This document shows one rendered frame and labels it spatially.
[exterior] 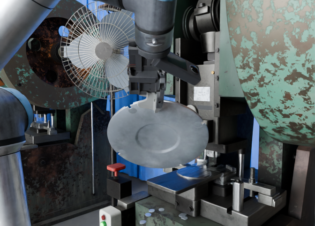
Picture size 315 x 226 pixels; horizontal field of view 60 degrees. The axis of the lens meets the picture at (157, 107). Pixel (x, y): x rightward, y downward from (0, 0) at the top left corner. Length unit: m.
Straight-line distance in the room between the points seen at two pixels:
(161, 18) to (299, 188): 0.93
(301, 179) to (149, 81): 0.82
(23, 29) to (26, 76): 1.56
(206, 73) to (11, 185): 0.68
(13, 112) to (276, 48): 0.56
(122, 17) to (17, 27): 1.22
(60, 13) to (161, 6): 1.72
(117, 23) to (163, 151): 1.02
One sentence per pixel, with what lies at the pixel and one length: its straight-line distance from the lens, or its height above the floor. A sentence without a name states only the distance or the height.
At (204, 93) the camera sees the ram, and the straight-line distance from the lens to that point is 1.00.
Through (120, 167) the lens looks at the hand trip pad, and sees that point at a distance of 1.16.
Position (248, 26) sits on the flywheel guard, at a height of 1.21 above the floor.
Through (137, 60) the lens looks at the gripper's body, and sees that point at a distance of 0.57.
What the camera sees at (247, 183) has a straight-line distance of 1.04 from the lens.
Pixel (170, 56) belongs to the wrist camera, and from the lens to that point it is 0.59.
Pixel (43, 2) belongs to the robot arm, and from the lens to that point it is 0.45.
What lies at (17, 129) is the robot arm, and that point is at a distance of 0.69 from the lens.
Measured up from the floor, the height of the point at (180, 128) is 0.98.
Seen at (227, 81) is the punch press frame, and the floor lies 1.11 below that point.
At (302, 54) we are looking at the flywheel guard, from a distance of 0.55.
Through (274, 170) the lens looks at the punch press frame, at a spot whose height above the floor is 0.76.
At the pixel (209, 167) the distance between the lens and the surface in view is 1.10.
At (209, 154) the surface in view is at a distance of 1.09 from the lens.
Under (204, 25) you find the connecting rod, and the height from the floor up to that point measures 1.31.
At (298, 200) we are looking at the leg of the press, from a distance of 1.23.
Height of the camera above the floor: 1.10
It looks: 5 degrees down
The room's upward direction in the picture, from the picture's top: straight up
